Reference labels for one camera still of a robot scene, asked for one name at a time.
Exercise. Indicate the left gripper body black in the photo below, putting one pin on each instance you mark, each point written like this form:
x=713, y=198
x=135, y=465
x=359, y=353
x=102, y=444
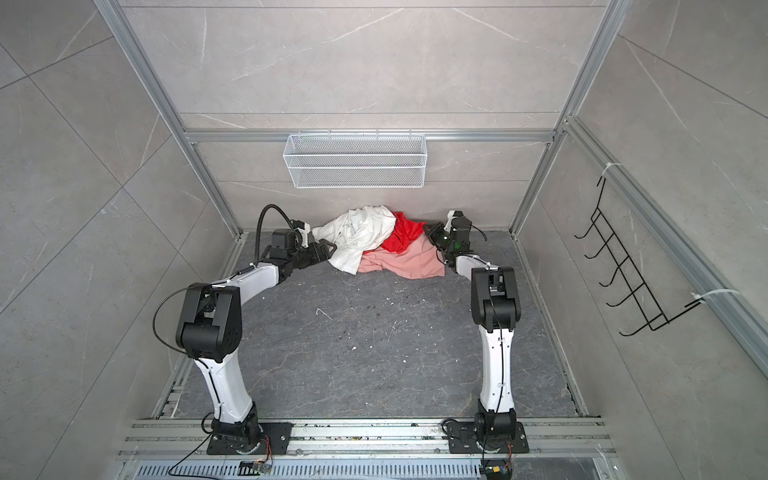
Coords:
x=299, y=258

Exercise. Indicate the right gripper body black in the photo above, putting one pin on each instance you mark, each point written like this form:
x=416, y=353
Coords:
x=441, y=238

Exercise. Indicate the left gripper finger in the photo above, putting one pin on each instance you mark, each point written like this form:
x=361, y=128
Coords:
x=318, y=255
x=323, y=247

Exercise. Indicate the red cloth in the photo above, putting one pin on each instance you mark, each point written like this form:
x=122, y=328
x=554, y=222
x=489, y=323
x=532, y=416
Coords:
x=405, y=232

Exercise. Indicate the white cloth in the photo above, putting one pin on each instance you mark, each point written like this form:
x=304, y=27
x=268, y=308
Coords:
x=355, y=232

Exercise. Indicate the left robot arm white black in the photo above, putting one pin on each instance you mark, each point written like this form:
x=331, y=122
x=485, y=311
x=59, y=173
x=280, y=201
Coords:
x=210, y=330

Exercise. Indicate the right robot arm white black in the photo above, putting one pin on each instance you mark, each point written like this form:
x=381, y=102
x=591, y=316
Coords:
x=495, y=310

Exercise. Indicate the pink cloth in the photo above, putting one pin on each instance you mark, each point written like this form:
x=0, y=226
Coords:
x=418, y=261

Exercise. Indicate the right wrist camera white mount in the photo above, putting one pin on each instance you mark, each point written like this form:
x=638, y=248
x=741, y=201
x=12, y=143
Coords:
x=452, y=220

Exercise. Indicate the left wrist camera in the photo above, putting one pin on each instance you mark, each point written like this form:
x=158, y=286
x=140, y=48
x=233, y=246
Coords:
x=304, y=233

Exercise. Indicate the white wire mesh basket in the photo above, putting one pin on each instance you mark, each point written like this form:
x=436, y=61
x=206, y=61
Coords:
x=360, y=160

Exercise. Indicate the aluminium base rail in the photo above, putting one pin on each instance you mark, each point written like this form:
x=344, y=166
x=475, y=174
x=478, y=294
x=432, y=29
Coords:
x=431, y=438

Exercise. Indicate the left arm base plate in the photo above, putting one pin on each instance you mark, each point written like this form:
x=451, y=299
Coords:
x=249, y=438

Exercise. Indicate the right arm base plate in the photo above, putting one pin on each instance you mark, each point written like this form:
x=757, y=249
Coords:
x=464, y=437

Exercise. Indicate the black wire hook rack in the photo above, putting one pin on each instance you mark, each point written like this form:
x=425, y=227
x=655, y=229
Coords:
x=627, y=273

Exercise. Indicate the aluminium frame profile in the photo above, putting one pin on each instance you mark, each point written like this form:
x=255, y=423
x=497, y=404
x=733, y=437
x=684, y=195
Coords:
x=118, y=23

